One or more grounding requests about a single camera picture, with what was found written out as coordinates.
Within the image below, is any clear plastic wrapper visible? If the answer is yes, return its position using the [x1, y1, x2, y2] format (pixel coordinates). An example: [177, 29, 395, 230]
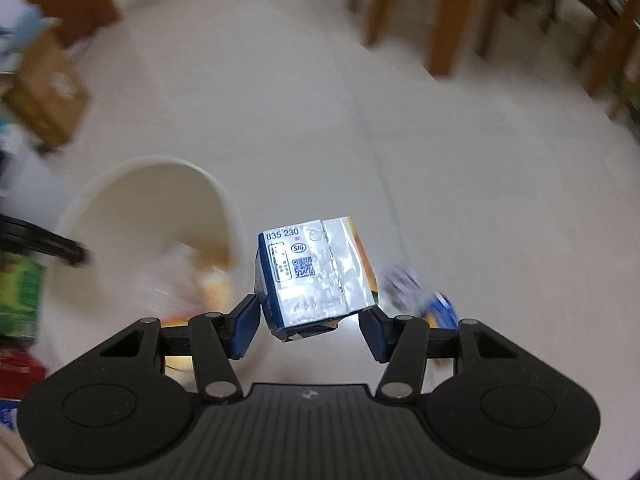
[135, 242, 201, 311]

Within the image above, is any wooden stool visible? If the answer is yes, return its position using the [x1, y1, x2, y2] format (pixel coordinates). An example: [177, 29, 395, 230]
[545, 0, 640, 122]

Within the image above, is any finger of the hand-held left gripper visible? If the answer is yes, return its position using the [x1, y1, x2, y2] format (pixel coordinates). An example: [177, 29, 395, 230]
[0, 214, 94, 267]

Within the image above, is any wooden chair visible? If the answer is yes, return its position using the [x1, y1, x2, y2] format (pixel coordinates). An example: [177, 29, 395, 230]
[346, 0, 407, 47]

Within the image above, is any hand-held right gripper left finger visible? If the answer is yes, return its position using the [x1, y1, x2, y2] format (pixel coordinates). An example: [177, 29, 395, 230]
[85, 294, 261, 402]

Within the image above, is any white round trash bin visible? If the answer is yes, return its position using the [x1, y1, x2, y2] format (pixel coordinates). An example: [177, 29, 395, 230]
[55, 156, 252, 392]

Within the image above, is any red printed box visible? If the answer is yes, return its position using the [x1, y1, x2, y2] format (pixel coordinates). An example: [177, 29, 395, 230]
[0, 345, 47, 402]

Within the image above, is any brown cardboard box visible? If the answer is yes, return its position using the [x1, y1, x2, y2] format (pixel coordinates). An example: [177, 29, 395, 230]
[1, 27, 92, 155]

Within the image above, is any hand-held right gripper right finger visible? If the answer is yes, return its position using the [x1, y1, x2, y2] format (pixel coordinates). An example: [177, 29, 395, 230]
[359, 307, 541, 403]

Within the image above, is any printed paper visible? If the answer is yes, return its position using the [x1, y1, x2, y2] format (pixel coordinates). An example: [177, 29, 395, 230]
[384, 264, 426, 312]

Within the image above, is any green milk carton box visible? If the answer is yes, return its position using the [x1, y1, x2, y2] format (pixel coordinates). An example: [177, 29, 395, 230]
[0, 252, 47, 345]

